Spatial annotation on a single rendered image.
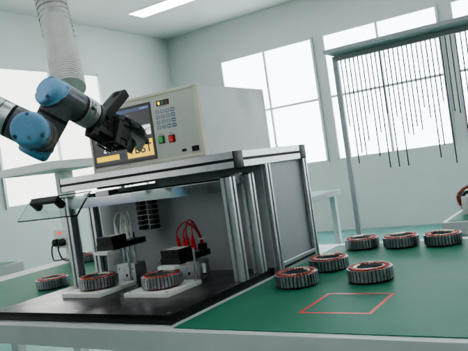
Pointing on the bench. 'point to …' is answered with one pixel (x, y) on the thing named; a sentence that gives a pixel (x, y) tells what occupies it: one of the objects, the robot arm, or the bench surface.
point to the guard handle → (47, 203)
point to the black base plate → (40, 313)
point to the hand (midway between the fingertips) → (145, 138)
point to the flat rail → (154, 194)
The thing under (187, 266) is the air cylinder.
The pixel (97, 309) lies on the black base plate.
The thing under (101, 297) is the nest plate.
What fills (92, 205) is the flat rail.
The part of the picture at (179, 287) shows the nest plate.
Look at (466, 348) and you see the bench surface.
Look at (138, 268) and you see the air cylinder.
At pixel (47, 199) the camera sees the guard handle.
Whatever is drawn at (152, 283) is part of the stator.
